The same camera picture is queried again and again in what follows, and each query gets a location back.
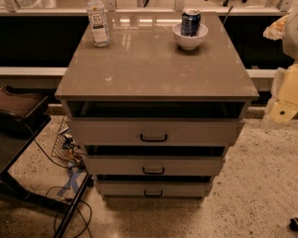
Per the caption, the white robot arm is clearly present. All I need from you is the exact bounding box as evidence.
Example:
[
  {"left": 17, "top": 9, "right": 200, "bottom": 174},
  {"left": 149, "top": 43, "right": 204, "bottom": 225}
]
[{"left": 263, "top": 5, "right": 298, "bottom": 126}]

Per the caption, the grey drawer cabinet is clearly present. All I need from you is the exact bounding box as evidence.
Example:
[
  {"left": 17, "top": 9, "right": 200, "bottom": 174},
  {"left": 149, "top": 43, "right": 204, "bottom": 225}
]
[{"left": 55, "top": 11, "right": 260, "bottom": 201}]

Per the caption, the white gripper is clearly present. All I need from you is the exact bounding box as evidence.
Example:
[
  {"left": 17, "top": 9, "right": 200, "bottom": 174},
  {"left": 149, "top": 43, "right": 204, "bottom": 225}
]
[{"left": 263, "top": 15, "right": 298, "bottom": 124}]

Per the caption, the white ceramic bowl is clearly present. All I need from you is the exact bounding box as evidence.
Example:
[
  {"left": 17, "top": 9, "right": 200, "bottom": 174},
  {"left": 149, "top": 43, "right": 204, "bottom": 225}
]
[{"left": 173, "top": 23, "right": 208, "bottom": 50}]

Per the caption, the black side cart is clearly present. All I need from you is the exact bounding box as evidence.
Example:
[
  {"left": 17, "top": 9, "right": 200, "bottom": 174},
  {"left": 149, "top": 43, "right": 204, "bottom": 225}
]
[{"left": 0, "top": 85, "right": 91, "bottom": 238}]

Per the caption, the top drawer with black handle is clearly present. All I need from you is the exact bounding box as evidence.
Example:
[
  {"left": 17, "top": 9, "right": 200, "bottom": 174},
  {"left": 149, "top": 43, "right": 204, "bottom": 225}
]
[{"left": 66, "top": 118, "right": 244, "bottom": 146}]

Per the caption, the blue pepsi can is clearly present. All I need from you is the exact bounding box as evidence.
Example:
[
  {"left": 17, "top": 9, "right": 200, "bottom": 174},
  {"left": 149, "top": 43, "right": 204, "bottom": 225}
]
[{"left": 181, "top": 8, "right": 201, "bottom": 37}]

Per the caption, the black floor cable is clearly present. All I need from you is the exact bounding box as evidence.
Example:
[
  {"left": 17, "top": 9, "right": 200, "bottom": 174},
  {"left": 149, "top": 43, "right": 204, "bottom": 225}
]
[{"left": 45, "top": 185, "right": 93, "bottom": 238}]

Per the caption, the wire mesh basket with clutter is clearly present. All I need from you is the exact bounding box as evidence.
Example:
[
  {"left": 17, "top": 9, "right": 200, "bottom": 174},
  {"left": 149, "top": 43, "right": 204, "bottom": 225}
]
[{"left": 52, "top": 119, "right": 84, "bottom": 169}]

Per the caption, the drawer with black handle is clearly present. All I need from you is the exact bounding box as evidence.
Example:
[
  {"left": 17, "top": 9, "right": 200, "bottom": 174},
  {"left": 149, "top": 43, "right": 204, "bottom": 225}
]
[
  {"left": 95, "top": 181, "right": 213, "bottom": 197},
  {"left": 83, "top": 156, "right": 223, "bottom": 176},
  {"left": 66, "top": 118, "right": 244, "bottom": 146}
]

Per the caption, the bottom drawer with black handle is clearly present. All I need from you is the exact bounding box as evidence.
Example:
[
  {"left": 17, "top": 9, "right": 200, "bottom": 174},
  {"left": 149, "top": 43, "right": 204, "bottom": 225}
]
[{"left": 95, "top": 181, "right": 213, "bottom": 197}]

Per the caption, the clear plastic water bottle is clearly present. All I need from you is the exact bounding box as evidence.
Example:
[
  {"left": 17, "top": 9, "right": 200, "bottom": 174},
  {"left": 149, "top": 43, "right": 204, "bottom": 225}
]
[{"left": 85, "top": 0, "right": 109, "bottom": 48}]

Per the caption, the middle drawer with black handle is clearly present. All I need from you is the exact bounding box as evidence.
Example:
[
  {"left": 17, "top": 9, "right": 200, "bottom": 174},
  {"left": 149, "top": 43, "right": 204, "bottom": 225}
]
[{"left": 83, "top": 156, "right": 223, "bottom": 176}]

